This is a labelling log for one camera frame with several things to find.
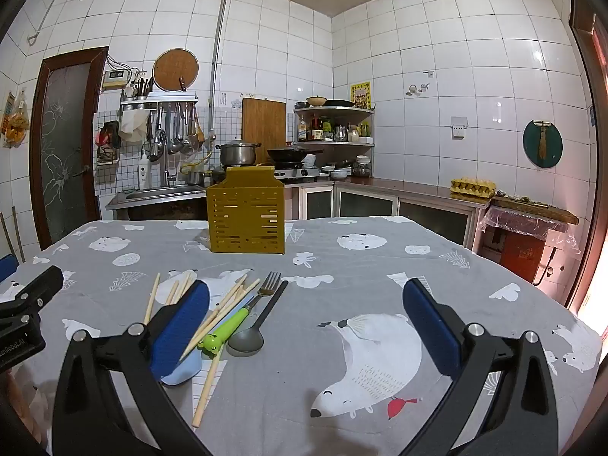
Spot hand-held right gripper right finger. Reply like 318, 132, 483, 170
402, 277, 559, 456

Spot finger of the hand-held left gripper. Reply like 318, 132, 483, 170
0, 265, 65, 319
0, 253, 19, 284

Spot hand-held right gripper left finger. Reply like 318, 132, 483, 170
52, 279, 212, 456

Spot bunch of wooden chopsticks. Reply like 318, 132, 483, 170
144, 270, 261, 427

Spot light blue spoon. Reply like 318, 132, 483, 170
160, 301, 248, 386

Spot fork with green frog handle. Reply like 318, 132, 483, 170
197, 272, 282, 357

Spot dark grey spoon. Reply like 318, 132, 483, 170
227, 280, 290, 355

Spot yellow slotted utensil holder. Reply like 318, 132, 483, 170
206, 166, 286, 254

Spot person's left forearm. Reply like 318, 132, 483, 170
4, 367, 48, 442

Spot row of hanging kitchen utensils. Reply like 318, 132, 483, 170
145, 104, 206, 160

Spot thin wooden sticks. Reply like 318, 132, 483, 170
0, 206, 25, 263

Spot red brown box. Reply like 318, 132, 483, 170
500, 230, 545, 280

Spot grey polar bear tablecloth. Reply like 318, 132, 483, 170
0, 216, 604, 456

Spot clear plastic sheet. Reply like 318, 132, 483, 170
481, 208, 583, 253

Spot brown frosted glass door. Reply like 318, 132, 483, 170
29, 46, 110, 250

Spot steel sink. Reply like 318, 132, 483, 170
124, 185, 208, 201

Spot kitchen counter with cabinets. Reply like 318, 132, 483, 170
106, 176, 493, 249

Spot yellow egg carton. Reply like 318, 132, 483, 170
450, 177, 497, 199

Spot hanging plastic bag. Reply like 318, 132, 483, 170
0, 89, 30, 148

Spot thick wooden chopping block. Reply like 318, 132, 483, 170
491, 190, 580, 226

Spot steel faucet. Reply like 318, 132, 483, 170
158, 133, 178, 189

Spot stack of white bowls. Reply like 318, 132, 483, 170
320, 154, 355, 179

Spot steel pot with lid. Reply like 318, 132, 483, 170
215, 141, 262, 166

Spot beige hanging cloth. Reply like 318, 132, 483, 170
118, 109, 149, 143

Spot steel gas stove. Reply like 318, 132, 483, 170
211, 160, 320, 182

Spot black wok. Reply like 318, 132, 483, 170
266, 141, 324, 163

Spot green round board with brush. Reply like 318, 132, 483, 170
522, 120, 564, 169

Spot rectangular wooden cutting board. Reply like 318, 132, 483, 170
242, 98, 288, 153

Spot row of condiment bottles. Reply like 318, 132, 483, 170
297, 116, 374, 144

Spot round wooden board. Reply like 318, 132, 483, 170
152, 49, 199, 92

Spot wire basket with gloves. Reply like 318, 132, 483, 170
96, 120, 121, 166

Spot yellow hose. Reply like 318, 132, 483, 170
179, 151, 224, 174

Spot wall electrical box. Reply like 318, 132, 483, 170
101, 70, 129, 90

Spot metal wall rack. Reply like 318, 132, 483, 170
120, 94, 199, 111

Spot corner wall shelf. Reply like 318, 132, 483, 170
293, 104, 376, 147

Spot wall sticker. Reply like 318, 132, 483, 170
405, 70, 436, 98

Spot yellow wall poster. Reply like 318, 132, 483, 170
350, 82, 372, 109

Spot metal wall pipe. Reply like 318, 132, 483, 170
27, 0, 230, 111

